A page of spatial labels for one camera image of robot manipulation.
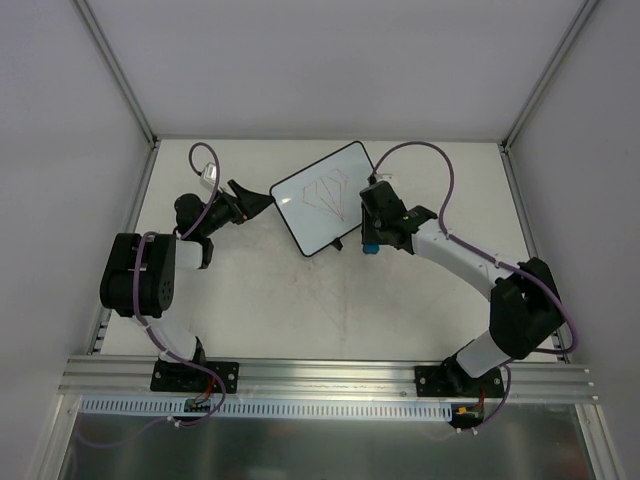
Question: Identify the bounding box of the white whiteboard black frame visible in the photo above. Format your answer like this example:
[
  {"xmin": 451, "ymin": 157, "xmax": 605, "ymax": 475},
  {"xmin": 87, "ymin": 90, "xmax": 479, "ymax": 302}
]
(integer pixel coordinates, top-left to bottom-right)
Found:
[{"xmin": 269, "ymin": 141, "xmax": 373, "ymax": 258}]

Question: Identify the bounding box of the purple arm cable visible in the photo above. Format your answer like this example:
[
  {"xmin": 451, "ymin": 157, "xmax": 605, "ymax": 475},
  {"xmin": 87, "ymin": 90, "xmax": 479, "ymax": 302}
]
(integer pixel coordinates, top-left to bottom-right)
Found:
[
  {"xmin": 77, "ymin": 142, "xmax": 229, "ymax": 448},
  {"xmin": 372, "ymin": 141, "xmax": 581, "ymax": 436}
]

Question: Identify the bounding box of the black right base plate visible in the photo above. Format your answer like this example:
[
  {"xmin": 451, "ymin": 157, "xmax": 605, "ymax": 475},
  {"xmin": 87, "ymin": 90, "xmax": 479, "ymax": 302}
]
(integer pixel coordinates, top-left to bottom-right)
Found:
[{"xmin": 413, "ymin": 364, "xmax": 505, "ymax": 399}]

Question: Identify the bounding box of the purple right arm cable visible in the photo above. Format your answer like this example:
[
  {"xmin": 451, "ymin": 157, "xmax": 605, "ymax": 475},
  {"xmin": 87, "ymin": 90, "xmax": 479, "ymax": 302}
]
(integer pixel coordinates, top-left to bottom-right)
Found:
[{"xmin": 372, "ymin": 141, "xmax": 581, "ymax": 436}]

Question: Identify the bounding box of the right aluminium frame post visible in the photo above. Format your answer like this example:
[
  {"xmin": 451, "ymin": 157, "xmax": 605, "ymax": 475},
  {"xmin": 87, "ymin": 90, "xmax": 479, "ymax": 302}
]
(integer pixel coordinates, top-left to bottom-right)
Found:
[{"xmin": 501, "ymin": 0, "xmax": 601, "ymax": 152}]

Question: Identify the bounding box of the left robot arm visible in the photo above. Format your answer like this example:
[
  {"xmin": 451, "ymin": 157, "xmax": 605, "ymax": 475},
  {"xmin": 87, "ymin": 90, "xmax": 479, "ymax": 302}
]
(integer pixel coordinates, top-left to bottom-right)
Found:
[{"xmin": 99, "ymin": 180, "xmax": 274, "ymax": 390}]

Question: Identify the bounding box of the white slotted cable duct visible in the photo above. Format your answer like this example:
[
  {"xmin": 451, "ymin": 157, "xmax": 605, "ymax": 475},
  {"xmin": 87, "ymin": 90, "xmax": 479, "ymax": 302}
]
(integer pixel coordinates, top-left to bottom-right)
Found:
[{"xmin": 79, "ymin": 395, "xmax": 453, "ymax": 423}]

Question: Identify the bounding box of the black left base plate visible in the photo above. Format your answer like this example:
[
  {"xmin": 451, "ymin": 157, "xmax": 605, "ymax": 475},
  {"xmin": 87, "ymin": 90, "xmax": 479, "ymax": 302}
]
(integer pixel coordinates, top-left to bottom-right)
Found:
[{"xmin": 150, "ymin": 360, "xmax": 240, "ymax": 394}]

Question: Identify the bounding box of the left aluminium frame post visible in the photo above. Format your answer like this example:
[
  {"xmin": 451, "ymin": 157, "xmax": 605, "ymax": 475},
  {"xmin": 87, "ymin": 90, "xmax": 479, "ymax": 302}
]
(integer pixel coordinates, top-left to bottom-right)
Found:
[{"xmin": 71, "ymin": 0, "xmax": 157, "ymax": 147}]

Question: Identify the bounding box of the aluminium frame post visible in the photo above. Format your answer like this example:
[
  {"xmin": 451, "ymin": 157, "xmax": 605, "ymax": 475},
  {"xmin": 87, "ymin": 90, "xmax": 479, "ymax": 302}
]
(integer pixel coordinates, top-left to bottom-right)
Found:
[
  {"xmin": 71, "ymin": 0, "xmax": 157, "ymax": 147},
  {"xmin": 501, "ymin": 0, "xmax": 601, "ymax": 152}
]

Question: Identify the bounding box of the blue whiteboard eraser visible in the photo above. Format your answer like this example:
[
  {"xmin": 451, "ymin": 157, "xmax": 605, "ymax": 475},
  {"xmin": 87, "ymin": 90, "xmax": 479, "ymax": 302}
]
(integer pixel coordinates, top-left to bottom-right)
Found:
[{"xmin": 363, "ymin": 244, "xmax": 380, "ymax": 255}]

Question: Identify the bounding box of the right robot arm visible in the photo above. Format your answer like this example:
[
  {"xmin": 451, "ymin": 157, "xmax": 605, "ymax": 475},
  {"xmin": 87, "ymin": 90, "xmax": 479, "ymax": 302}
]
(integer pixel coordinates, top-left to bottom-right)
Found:
[{"xmin": 360, "ymin": 181, "xmax": 565, "ymax": 396}]

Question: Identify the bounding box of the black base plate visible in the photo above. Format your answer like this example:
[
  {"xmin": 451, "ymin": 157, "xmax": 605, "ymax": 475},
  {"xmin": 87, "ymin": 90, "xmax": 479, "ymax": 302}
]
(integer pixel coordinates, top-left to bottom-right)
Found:
[
  {"xmin": 150, "ymin": 360, "xmax": 240, "ymax": 394},
  {"xmin": 413, "ymin": 364, "xmax": 505, "ymax": 399}
]

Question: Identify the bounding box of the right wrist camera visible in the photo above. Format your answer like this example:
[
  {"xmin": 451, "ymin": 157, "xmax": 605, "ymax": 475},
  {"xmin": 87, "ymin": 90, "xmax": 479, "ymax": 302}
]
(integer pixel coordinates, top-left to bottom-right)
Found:
[{"xmin": 368, "ymin": 173, "xmax": 393, "ymax": 184}]

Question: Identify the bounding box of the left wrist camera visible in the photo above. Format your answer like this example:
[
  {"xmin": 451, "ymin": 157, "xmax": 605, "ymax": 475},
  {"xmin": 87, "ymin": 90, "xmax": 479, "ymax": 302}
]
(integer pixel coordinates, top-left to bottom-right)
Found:
[{"xmin": 200, "ymin": 162, "xmax": 218, "ymax": 192}]

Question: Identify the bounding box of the aluminium front rail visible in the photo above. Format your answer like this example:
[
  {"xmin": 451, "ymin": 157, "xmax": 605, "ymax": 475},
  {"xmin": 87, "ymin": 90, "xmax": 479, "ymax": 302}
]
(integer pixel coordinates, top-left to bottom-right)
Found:
[{"xmin": 58, "ymin": 355, "xmax": 600, "ymax": 404}]

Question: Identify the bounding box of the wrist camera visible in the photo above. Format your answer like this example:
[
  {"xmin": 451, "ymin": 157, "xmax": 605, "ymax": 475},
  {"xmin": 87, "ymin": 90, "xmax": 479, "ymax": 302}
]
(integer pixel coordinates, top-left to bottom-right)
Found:
[
  {"xmin": 200, "ymin": 162, "xmax": 218, "ymax": 192},
  {"xmin": 368, "ymin": 173, "xmax": 393, "ymax": 184}
]

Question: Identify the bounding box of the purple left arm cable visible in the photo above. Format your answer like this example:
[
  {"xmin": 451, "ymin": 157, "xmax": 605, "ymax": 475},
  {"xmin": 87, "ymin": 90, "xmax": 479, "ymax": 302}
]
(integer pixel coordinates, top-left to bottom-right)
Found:
[{"xmin": 77, "ymin": 142, "xmax": 229, "ymax": 448}]

